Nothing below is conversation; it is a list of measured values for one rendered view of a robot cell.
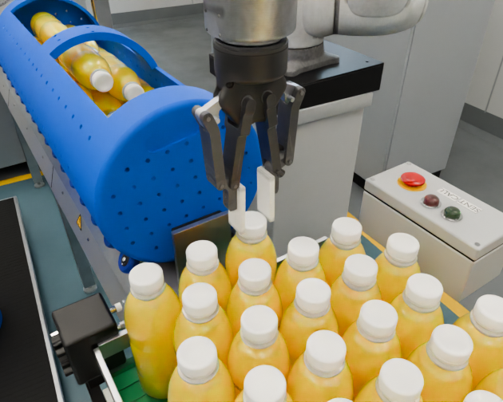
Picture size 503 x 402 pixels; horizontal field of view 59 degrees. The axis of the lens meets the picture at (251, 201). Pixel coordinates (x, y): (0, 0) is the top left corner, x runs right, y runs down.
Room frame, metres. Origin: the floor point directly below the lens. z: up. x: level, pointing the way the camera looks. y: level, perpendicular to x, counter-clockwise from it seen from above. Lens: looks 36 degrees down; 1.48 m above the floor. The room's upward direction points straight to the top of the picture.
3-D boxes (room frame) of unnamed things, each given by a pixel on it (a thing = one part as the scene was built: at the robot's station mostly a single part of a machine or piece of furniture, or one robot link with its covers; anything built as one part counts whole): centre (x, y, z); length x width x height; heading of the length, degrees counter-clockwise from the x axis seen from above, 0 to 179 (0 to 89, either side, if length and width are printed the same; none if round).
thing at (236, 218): (0.44, 0.02, 1.16); 0.03 x 0.01 x 0.07; 33
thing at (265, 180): (0.47, -0.02, 1.16); 0.03 x 0.01 x 0.07; 33
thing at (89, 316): (0.40, 0.22, 0.95); 0.10 x 0.07 x 0.10; 123
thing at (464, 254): (0.53, -0.27, 1.05); 0.20 x 0.10 x 0.10; 33
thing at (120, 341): (0.48, 0.04, 0.96); 0.40 x 0.01 x 0.03; 123
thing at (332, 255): (0.46, -0.13, 1.00); 0.07 x 0.07 x 0.19
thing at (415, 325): (0.35, -0.20, 1.00); 0.07 x 0.07 x 0.19
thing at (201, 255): (0.41, 0.06, 1.10); 0.04 x 0.04 x 0.02
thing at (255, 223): (0.45, 0.00, 1.11); 0.04 x 0.04 x 0.02
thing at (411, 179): (0.58, -0.25, 1.11); 0.04 x 0.04 x 0.01
